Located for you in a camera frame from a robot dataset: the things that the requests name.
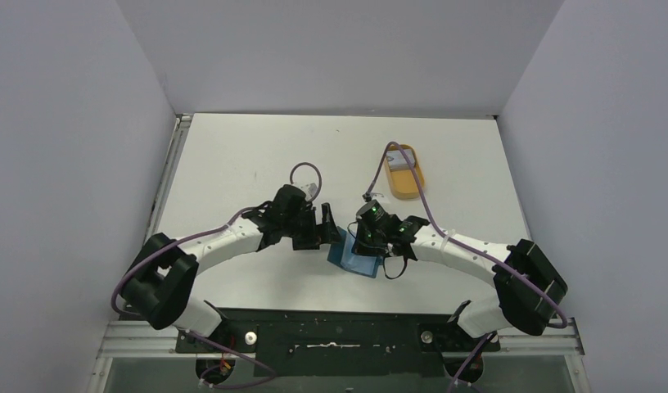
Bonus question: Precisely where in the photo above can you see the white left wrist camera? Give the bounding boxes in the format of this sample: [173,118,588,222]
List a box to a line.
[301,183,318,201]

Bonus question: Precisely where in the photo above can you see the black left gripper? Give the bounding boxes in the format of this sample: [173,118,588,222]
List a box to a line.
[282,203,343,251]

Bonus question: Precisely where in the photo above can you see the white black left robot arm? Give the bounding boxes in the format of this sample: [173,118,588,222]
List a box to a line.
[111,184,342,351]

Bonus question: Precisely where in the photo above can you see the black thin wire loop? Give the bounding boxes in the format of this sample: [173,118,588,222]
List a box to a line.
[381,255,408,281]

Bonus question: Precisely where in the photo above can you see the blue leather card holder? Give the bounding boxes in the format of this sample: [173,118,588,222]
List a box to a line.
[327,227,381,278]

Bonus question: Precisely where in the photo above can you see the grey credit card stack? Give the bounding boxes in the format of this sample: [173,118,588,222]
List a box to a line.
[386,149,416,171]

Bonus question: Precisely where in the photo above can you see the yellow oval tray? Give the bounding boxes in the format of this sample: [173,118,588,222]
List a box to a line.
[384,144,425,200]

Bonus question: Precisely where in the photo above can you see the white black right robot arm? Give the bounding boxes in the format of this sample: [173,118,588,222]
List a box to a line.
[354,200,567,350]

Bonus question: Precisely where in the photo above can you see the aluminium frame rail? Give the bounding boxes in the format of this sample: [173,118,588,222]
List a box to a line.
[87,314,591,392]

